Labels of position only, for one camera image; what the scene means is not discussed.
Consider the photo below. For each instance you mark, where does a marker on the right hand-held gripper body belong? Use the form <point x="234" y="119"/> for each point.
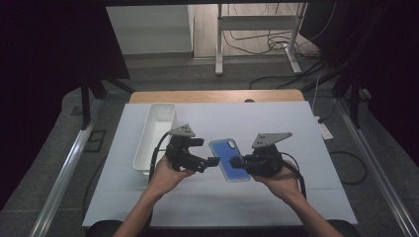
<point x="263" y="161"/>

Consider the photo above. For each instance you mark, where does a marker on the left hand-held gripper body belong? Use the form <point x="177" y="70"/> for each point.
<point x="179" y="153"/>

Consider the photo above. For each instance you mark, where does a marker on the iridescent phone case blue inside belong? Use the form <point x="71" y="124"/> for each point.
<point x="229" y="161"/>

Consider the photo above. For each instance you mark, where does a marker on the person's right hand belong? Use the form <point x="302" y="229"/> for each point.
<point x="283" y="182"/>

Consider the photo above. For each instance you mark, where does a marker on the person's left hand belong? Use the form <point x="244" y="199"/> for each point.
<point x="166" y="179"/>

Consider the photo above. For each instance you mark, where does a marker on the white oblong plastic bin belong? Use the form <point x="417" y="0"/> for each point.
<point x="154" y="135"/>

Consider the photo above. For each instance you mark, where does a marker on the white table cover sheet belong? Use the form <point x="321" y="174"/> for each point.
<point x="263" y="121"/>

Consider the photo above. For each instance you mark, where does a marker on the wooden table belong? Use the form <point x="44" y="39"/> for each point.
<point x="210" y="96"/>

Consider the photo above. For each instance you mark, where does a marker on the white power strip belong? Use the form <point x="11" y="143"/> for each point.
<point x="324" y="130"/>

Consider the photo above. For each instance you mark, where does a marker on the person's right leg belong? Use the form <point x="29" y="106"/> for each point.
<point x="347" y="228"/>

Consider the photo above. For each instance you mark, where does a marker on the person's leg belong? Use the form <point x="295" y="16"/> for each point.
<point x="347" y="228"/>
<point x="102" y="228"/>

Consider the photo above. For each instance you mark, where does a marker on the black metal stand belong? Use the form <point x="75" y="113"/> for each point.
<point x="355" y="102"/>
<point x="86" y="98"/>

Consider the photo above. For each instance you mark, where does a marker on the person's left leg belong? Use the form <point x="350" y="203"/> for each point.
<point x="102" y="228"/>

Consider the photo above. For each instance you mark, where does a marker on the white cabinet panel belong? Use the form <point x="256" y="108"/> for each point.
<point x="148" y="29"/>

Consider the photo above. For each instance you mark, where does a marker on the black curtain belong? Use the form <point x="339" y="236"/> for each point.
<point x="42" y="82"/>
<point x="388" y="65"/>

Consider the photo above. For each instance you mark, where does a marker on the black square floor frame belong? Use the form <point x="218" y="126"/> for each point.
<point x="95" y="141"/>

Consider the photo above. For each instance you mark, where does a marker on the aluminium frame rail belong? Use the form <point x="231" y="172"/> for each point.
<point x="66" y="171"/>
<point x="375" y="164"/>

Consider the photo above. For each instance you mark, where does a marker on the white metal desk frame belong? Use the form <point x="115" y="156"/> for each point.
<point x="257" y="23"/>

